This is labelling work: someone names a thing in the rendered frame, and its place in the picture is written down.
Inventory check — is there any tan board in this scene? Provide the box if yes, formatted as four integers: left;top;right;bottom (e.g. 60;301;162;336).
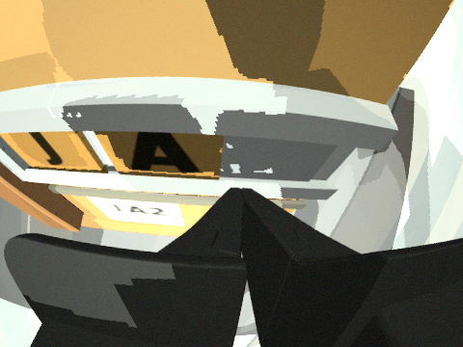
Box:
0;0;454;236

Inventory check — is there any white paper ticket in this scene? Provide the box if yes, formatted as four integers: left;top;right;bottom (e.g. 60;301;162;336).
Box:
86;197;185;227

